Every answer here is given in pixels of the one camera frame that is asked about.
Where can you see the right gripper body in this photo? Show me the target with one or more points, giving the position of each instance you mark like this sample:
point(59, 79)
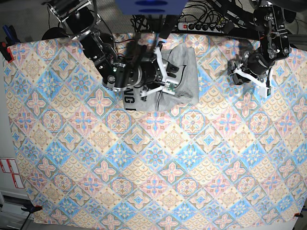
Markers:
point(147, 74)

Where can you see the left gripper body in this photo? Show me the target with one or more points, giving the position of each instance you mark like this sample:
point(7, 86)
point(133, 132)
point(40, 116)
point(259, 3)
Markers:
point(257, 61)

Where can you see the grey T-shirt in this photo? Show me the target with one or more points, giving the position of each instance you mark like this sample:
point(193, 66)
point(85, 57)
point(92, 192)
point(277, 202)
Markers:
point(186, 93)

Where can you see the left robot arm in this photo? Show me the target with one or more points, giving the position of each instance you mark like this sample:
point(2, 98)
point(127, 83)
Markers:
point(273, 36)

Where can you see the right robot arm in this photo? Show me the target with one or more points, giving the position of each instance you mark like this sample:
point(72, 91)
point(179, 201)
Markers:
point(79, 19)

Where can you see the white power strip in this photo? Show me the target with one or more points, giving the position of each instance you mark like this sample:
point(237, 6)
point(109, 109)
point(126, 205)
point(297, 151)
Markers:
point(200, 27)

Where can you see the black table clamp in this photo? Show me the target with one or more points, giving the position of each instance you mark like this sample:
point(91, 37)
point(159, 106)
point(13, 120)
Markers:
point(169, 24)

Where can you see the blue box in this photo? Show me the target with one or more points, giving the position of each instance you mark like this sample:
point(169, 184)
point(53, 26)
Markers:
point(145, 7)

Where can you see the patterned tablecloth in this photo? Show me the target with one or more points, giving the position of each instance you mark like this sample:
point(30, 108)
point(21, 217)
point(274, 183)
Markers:
point(234, 160)

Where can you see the left edge spring clamp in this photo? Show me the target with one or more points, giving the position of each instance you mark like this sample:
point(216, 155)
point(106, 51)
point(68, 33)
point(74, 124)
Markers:
point(4, 47)

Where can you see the bottom right spring clamp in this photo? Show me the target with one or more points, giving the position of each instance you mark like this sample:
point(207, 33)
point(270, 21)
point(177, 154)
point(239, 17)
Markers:
point(299, 215)

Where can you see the red white labels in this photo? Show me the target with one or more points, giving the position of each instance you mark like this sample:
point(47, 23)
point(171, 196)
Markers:
point(10, 172)

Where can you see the bottom left spring clamp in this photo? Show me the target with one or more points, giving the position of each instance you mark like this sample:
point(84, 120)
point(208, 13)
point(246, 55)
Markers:
point(31, 209)

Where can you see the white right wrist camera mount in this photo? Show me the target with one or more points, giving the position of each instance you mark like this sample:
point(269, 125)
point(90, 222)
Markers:
point(157, 56)

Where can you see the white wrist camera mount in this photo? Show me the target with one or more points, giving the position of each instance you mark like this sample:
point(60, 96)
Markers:
point(262, 82)
point(157, 56)

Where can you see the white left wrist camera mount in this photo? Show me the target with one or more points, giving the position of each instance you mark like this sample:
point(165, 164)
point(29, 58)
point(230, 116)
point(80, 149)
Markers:
point(262, 82)

